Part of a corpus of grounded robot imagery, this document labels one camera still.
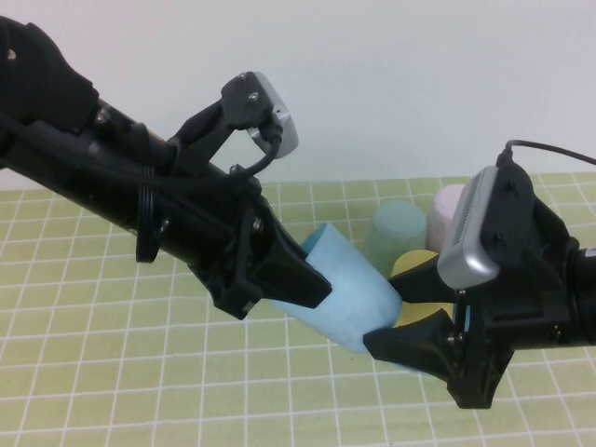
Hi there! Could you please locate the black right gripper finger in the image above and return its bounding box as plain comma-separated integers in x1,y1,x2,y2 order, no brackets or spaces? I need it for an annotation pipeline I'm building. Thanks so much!
362,310,455,381
388,260,460,304

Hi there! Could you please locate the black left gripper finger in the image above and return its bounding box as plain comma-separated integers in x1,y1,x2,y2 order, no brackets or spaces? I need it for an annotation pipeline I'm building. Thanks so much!
253,223,334,311

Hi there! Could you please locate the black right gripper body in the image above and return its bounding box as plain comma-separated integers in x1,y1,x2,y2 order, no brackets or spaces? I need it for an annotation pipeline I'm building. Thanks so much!
446,197,583,410

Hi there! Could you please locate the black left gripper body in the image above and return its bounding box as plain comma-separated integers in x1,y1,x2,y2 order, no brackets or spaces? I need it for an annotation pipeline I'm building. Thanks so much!
160,100,280,320

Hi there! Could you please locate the light blue plastic cup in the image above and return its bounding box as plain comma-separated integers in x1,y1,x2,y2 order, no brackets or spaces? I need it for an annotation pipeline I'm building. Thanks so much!
267,222,404,358

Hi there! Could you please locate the yellow plastic cup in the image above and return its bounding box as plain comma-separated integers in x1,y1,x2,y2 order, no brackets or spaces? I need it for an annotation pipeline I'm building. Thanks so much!
390,250,455,330

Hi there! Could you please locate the blue cup stand with pegs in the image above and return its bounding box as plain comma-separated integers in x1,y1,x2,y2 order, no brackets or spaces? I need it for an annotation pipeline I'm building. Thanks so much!
381,360,432,376

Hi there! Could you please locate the teal green plastic cup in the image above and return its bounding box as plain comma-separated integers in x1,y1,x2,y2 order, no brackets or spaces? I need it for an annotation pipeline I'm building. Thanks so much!
364,200,427,276

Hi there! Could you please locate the lilac pink plastic cup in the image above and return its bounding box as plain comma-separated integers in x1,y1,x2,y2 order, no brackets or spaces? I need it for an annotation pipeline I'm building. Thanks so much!
426,184,467,252

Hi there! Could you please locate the green white-grid tablecloth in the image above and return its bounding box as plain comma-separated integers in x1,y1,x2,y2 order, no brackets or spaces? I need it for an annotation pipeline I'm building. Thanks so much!
0,171,596,447

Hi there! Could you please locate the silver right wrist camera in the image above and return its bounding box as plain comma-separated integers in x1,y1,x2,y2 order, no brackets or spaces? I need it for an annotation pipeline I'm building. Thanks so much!
436,162,536,289

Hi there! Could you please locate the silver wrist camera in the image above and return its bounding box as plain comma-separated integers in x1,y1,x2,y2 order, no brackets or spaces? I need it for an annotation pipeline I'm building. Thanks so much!
436,162,536,289
218,71,300,160

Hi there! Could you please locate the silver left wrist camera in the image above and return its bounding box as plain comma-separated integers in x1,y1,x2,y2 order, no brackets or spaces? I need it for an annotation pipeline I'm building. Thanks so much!
218,71,300,160

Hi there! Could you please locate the black right camera cable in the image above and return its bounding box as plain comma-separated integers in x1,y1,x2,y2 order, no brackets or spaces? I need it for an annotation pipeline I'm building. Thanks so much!
495,139,596,165

